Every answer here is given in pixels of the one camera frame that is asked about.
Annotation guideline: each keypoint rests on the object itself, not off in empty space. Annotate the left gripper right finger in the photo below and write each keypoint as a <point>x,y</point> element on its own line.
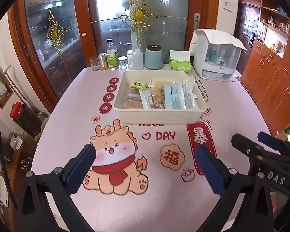
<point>255,213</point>

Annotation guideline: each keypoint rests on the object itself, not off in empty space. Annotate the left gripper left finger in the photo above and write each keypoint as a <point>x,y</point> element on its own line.
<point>34,212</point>

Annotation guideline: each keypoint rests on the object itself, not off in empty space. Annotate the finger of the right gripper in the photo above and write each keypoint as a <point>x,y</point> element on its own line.
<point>246,144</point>
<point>274,143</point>

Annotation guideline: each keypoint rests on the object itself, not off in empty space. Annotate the light blue snack packet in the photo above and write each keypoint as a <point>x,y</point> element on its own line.
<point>179,96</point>

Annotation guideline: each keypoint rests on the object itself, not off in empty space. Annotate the cream plastic storage tray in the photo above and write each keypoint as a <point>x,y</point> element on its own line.
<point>157,116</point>

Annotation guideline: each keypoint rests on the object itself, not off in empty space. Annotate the clear bag of nuts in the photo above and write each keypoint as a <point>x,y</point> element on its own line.
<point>158,97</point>

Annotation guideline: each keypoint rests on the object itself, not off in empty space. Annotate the orange white snack bar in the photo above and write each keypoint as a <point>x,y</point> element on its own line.
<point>146,99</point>

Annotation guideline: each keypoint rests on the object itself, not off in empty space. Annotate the clear bag pale crackers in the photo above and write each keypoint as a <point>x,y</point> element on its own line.
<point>132,99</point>

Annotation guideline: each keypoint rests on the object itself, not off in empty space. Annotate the small green snack packet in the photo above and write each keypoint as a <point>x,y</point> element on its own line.
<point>139,85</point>

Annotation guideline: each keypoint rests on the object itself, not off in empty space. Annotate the wooden cabinet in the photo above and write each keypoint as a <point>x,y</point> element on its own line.
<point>267,80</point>

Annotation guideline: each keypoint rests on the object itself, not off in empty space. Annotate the white desktop appliance with cover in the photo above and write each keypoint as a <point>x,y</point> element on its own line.
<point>215,54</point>

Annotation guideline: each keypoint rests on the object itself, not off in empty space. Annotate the green tissue box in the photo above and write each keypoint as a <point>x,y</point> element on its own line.
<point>180,61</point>

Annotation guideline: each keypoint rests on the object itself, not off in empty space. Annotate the dark wooden entry door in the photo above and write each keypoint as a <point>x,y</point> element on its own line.
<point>246,28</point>

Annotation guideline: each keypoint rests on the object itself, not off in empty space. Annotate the teal ceramic canister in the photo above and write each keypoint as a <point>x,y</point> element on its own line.
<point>153,57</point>

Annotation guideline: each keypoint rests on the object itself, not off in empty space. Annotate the clear drinking glass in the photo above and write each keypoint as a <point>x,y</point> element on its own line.
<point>94,63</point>

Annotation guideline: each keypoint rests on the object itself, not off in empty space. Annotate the white plastic bottle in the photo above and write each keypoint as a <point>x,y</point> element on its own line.
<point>138,62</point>

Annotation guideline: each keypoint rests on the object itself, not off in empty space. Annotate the metal tin can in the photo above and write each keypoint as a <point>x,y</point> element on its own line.
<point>103,61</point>

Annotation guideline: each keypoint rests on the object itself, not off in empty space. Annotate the white pill bottle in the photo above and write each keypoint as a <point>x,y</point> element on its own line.
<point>130,58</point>

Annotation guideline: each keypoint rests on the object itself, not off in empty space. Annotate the small glass jar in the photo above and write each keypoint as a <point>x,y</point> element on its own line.
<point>123,62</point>

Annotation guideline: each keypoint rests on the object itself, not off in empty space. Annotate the clear bottle green label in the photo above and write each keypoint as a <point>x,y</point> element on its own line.
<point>111,55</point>

